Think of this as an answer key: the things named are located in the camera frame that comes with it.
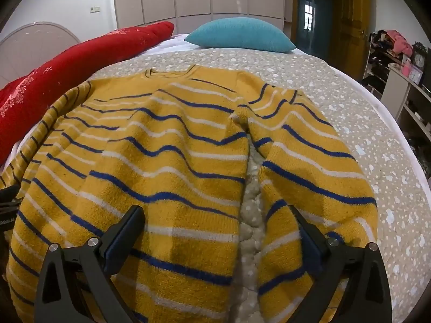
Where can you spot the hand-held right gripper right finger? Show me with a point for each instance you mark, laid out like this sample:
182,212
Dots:
310,246

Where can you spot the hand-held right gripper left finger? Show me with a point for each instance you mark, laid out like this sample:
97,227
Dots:
118,244

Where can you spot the yellow striped knit sweater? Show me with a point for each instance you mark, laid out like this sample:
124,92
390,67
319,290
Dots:
175,161

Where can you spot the cluttered white shelf unit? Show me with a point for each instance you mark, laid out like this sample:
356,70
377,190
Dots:
400,84

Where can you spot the red pillow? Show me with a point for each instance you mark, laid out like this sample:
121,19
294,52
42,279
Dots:
67,74

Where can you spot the white bed sheet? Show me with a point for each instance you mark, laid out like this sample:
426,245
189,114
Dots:
175,40

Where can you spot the beige spotted quilt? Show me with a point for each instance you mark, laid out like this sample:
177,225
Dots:
363,114

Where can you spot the black table clock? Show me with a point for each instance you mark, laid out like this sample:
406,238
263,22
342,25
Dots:
419,57

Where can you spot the white round headboard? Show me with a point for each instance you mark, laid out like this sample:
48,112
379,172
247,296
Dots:
30,50

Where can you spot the wooden door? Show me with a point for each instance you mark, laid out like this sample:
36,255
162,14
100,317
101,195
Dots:
350,16

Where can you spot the white wall switch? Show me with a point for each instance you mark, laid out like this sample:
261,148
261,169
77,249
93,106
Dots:
94,9

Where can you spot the pink cloth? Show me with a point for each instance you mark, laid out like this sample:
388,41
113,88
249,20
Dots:
400,42

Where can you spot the teal pillow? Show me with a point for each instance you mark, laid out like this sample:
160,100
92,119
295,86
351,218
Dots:
239,35

